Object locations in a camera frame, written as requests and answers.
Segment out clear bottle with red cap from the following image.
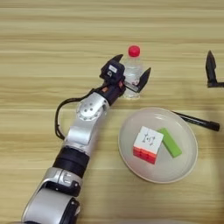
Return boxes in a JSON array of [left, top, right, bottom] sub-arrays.
[[122, 45, 144, 100]]

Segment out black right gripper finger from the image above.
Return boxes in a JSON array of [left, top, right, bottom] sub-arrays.
[[205, 50, 224, 88]]

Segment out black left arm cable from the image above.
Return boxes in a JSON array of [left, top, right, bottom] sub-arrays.
[[54, 87, 97, 141]]

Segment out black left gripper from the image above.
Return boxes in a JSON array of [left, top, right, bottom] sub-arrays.
[[99, 53, 152, 106]]

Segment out black marker pen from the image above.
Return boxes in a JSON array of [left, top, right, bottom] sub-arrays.
[[171, 110, 221, 132]]

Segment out colourful puzzle cube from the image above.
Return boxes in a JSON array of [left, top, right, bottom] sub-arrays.
[[132, 125, 165, 165]]

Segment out beige round plate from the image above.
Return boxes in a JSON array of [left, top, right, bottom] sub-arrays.
[[117, 107, 199, 185]]

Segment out green rectangular block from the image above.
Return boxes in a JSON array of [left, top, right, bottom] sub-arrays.
[[157, 127, 183, 158]]

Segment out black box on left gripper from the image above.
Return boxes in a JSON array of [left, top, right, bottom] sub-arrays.
[[99, 59, 126, 84]]

